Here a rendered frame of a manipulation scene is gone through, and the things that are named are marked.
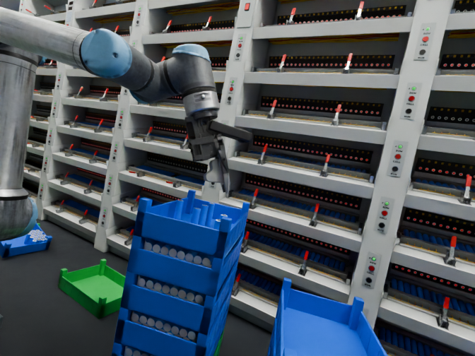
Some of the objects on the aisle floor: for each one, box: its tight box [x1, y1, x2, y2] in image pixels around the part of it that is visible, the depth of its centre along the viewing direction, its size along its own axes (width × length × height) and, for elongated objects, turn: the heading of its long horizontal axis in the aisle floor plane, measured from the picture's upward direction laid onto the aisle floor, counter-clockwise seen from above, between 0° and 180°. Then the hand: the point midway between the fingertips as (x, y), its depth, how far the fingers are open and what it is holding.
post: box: [94, 0, 173, 253], centre depth 158 cm, size 20×9×173 cm, turn 79°
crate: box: [58, 259, 126, 319], centre depth 112 cm, size 30×20×8 cm
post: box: [201, 0, 278, 203], centre depth 127 cm, size 20×9×173 cm, turn 79°
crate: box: [0, 223, 52, 258], centre depth 138 cm, size 30×20×8 cm
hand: (227, 187), depth 69 cm, fingers open, 3 cm apart
